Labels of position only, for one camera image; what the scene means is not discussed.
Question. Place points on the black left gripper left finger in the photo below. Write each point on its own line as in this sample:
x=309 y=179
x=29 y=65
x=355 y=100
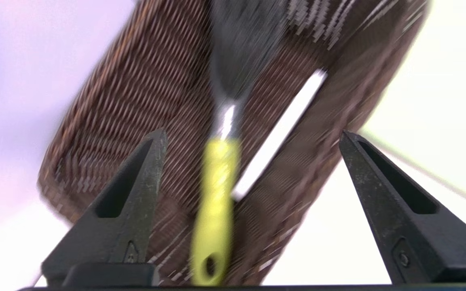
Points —
x=128 y=214

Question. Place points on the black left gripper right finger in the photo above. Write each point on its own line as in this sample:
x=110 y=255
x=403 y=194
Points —
x=419 y=234

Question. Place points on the white marker pen black caps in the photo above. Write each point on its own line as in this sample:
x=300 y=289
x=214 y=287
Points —
x=281 y=129

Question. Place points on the dark brown wicker basket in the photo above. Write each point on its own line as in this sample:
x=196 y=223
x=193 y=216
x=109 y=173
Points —
x=136 y=101

